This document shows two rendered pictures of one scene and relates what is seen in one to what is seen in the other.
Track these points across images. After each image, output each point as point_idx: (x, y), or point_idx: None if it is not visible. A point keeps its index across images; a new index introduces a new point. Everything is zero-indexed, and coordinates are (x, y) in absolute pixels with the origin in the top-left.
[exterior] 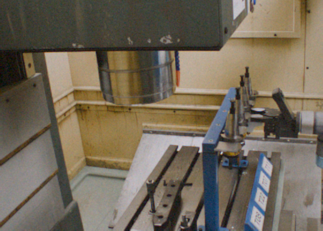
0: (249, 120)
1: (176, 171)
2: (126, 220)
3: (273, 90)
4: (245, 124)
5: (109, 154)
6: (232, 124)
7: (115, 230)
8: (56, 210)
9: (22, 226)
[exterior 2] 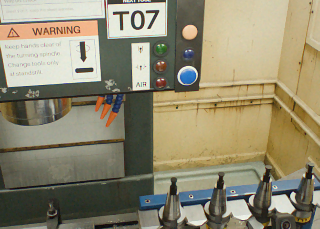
0: (245, 223)
1: (237, 220)
2: (135, 218)
3: (283, 213)
4: (214, 219)
5: (280, 165)
6: (165, 202)
7: (118, 216)
8: (113, 169)
9: (64, 160)
